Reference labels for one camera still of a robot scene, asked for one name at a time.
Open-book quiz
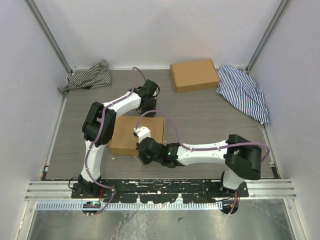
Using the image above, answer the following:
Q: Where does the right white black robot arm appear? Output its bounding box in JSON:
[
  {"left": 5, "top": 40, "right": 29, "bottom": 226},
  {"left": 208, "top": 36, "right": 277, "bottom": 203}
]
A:
[{"left": 136, "top": 134, "right": 263, "bottom": 198}]

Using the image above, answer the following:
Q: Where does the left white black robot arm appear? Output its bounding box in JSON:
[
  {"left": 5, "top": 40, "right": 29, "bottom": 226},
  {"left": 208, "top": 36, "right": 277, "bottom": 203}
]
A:
[{"left": 78, "top": 79, "right": 160, "bottom": 199}]

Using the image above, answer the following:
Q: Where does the grey striped cloth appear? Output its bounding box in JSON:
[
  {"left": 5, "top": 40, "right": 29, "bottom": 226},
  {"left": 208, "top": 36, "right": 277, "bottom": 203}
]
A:
[{"left": 57, "top": 59, "right": 112, "bottom": 97}]

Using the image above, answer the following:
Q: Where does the folded closed cardboard box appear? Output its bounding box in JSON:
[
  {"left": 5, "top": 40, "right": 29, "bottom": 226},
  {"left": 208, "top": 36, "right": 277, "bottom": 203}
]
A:
[{"left": 170, "top": 59, "right": 220, "bottom": 93}]

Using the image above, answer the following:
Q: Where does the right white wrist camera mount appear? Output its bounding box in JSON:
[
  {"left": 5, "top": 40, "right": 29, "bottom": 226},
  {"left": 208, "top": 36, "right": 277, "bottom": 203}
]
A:
[{"left": 133, "top": 126, "right": 151, "bottom": 143}]

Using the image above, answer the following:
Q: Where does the left aluminium corner post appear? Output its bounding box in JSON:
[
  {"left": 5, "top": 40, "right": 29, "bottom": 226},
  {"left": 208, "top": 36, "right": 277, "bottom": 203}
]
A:
[{"left": 24, "top": 0, "right": 73, "bottom": 74}]

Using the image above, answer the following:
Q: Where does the right aluminium corner post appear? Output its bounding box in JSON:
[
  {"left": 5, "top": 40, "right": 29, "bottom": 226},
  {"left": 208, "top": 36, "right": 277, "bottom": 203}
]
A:
[{"left": 245, "top": 0, "right": 291, "bottom": 74}]

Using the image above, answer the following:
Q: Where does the blue white striped cloth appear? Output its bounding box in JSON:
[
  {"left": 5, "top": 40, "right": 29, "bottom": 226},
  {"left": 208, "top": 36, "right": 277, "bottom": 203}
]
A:
[{"left": 216, "top": 65, "right": 270, "bottom": 125}]

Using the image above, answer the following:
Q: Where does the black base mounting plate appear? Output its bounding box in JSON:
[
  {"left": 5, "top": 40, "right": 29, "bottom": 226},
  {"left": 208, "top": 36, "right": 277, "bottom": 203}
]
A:
[{"left": 68, "top": 178, "right": 235, "bottom": 204}]

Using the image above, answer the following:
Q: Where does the aluminium corner post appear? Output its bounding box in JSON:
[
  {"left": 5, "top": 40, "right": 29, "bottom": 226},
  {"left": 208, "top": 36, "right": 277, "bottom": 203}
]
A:
[
  {"left": 24, "top": 0, "right": 73, "bottom": 74},
  {"left": 245, "top": 0, "right": 291, "bottom": 74}
]

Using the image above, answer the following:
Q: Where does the cardboard box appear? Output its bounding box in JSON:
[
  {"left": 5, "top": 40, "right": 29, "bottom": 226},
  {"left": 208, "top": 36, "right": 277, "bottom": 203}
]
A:
[
  {"left": 170, "top": 59, "right": 220, "bottom": 93},
  {"left": 109, "top": 115, "right": 166, "bottom": 157}
]

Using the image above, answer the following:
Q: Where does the aluminium front rail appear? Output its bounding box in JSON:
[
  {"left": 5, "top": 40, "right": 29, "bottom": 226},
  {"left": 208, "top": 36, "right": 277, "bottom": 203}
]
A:
[{"left": 24, "top": 178, "right": 297, "bottom": 202}]

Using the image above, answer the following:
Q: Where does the slotted grey cable duct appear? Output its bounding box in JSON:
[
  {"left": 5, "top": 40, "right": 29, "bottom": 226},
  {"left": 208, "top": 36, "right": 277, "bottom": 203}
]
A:
[{"left": 35, "top": 200, "right": 223, "bottom": 211}]

